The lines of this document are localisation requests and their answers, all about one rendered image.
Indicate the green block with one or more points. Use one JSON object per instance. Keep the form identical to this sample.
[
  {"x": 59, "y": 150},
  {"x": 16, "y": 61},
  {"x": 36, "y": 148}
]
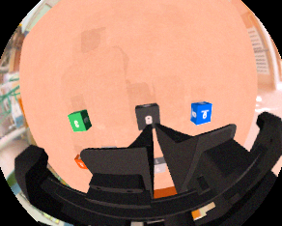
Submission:
[{"x": 79, "y": 120}]

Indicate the blue block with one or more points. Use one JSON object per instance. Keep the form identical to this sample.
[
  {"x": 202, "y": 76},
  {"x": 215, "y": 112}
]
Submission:
[{"x": 200, "y": 112}]

